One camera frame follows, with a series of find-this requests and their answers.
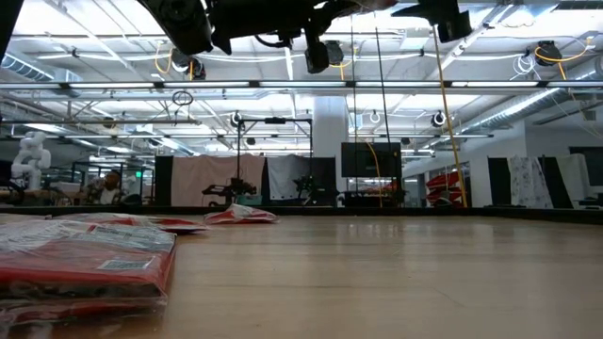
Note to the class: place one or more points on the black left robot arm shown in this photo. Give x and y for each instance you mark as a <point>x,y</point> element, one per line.
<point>184,23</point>

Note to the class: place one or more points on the teal box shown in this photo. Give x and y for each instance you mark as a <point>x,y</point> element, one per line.
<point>249,200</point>

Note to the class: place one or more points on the red Orville popcorn bag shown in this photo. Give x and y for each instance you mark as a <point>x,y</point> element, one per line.
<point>141,222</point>
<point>85,273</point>
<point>240,215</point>

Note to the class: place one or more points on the black camera rig frame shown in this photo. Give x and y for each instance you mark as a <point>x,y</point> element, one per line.
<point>275,120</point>

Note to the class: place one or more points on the patterned white cloth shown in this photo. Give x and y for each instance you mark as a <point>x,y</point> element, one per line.
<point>530,181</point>

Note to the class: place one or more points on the person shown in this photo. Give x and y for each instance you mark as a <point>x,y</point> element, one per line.
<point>112,186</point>

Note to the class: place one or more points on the beige curtain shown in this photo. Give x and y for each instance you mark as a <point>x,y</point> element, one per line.
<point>202,176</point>

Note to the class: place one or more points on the black television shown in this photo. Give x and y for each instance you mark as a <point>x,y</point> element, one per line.
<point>363,160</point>

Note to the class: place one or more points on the silver ventilation duct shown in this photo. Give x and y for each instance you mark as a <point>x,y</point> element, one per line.
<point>542,101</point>

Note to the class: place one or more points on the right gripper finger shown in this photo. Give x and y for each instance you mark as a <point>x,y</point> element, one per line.
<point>419,11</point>
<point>453,27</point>

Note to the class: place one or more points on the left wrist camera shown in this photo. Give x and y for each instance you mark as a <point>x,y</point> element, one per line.
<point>316,56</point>

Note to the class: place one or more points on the white curtain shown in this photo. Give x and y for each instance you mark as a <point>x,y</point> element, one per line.
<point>287,174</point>

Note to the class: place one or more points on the red bin stack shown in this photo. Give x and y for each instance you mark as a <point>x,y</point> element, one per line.
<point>443,183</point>

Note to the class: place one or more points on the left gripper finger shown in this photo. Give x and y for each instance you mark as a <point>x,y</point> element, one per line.
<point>341,8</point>

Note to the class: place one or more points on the black background robot arm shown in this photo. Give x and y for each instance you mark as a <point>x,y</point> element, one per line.
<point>235,188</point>
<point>308,186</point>

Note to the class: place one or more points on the white robot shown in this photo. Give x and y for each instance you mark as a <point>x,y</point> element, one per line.
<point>30,160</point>

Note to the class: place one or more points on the black monitor screen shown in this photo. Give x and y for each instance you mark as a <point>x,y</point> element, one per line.
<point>596,165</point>

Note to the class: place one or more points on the white cloth panel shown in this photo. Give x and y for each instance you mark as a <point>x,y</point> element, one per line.
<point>572,174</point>

